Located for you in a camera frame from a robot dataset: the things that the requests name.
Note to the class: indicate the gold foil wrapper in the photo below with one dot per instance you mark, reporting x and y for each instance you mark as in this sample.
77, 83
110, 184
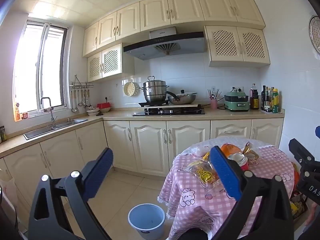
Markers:
250, 152

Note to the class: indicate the small pale rag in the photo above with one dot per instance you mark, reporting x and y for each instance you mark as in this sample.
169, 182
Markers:
46, 110

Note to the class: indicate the stainless steel steamer pot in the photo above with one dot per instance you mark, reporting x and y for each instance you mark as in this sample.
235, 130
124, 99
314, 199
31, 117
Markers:
153, 92

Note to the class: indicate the cream bottle tray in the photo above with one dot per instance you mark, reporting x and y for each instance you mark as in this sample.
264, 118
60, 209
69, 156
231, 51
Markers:
281, 111

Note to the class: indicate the person's dark clothing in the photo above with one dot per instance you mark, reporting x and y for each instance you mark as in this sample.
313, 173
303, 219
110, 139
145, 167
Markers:
193, 233

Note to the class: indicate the cream lattice door cabinet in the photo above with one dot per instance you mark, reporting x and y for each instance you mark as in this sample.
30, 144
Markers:
225, 45
110, 62

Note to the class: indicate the tall dark glass bottle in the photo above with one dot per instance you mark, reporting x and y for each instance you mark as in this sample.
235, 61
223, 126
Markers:
263, 96

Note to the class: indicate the cream sink base cabinet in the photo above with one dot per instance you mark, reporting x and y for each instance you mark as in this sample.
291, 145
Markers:
62, 152

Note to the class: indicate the cream upper wall cabinets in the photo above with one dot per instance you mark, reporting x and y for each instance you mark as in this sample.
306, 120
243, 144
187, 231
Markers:
155, 12

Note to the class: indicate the colourful shopping bag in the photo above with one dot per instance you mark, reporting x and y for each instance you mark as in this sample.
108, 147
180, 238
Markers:
298, 202

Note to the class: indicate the pink checked tablecloth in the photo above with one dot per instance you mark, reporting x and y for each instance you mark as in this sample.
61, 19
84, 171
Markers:
190, 200

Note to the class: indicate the person's right hand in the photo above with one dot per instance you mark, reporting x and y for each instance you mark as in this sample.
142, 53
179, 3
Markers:
311, 212

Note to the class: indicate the green electric cooker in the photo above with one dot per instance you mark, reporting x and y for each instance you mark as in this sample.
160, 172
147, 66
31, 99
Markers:
236, 105

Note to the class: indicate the white wall outlet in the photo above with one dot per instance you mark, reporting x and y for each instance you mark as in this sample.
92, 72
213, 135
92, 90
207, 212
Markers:
107, 97
240, 89

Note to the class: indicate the black glass gas stove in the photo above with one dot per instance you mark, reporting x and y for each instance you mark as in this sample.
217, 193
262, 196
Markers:
175, 112

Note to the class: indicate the beige kitchen countertop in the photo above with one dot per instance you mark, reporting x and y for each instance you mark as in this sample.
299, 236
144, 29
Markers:
120, 115

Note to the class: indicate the small brown jar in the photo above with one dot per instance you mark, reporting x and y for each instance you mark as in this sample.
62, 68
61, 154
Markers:
25, 115

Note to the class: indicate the small dark green jar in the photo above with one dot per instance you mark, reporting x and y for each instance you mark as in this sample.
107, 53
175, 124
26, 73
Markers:
2, 133

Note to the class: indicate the small yellow packet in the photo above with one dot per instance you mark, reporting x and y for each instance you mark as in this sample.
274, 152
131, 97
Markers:
206, 156

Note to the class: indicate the red food container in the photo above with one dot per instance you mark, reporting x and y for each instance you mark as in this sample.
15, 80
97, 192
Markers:
103, 105

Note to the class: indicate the metal wall utensil rack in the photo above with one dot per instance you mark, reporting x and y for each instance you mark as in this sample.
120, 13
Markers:
81, 86

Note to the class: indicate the cream round colander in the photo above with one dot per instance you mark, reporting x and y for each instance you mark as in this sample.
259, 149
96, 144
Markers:
130, 88

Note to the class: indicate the stack of white bowls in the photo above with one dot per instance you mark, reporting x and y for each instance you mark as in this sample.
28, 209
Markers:
92, 111

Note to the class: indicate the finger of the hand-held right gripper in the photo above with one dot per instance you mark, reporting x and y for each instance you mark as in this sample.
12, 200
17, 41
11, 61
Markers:
301, 151
318, 131

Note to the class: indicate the orange label bottle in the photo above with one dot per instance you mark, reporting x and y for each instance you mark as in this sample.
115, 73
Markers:
17, 112

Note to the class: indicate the crushed orange drink can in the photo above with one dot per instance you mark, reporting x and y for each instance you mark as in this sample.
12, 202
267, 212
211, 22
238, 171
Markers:
230, 148

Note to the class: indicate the stainless steel sink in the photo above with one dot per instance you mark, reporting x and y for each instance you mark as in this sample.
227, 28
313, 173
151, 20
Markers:
65, 123

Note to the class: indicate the sliding kitchen window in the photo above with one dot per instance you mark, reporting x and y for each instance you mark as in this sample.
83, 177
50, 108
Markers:
32, 67

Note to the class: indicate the blue plastic bucket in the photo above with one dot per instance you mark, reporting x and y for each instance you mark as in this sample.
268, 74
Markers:
147, 217

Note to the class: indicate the clear snack packet yellow label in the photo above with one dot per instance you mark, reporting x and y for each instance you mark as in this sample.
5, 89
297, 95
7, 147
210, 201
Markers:
205, 175

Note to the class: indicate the round metal steamer plate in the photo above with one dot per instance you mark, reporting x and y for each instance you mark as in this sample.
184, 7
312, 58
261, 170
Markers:
315, 35

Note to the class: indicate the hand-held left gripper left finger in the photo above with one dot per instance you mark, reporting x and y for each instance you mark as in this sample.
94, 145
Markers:
100, 172

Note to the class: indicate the pink utensil cup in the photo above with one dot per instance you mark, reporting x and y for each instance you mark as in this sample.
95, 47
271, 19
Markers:
213, 104

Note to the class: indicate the metal sink faucet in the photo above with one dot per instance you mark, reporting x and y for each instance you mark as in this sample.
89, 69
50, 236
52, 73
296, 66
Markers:
52, 115

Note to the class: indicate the row of hanging utensils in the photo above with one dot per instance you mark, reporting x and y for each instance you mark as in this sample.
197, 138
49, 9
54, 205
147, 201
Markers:
73, 105

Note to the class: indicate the cream stove base cabinet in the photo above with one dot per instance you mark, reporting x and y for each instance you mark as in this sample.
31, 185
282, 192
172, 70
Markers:
147, 145

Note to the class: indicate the red drink can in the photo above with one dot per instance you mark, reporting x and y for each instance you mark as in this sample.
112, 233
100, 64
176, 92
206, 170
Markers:
238, 160

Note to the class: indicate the steel wok with lid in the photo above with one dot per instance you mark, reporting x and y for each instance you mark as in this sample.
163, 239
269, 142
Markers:
182, 99

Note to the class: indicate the patterned serving bowl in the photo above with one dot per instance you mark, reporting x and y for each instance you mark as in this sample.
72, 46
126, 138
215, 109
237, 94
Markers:
106, 110

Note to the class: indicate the grey range hood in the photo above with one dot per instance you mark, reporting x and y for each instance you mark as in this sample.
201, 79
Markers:
195, 45

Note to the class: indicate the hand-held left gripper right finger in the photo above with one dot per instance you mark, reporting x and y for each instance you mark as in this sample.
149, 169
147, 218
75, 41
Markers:
225, 172

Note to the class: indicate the green bottle yellow cap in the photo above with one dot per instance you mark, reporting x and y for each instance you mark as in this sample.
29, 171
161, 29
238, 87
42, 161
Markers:
275, 102

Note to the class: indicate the large soy sauce bottle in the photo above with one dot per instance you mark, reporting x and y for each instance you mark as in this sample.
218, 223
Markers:
254, 100

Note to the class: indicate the bunch of chopsticks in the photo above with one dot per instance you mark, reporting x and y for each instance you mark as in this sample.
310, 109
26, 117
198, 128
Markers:
217, 93

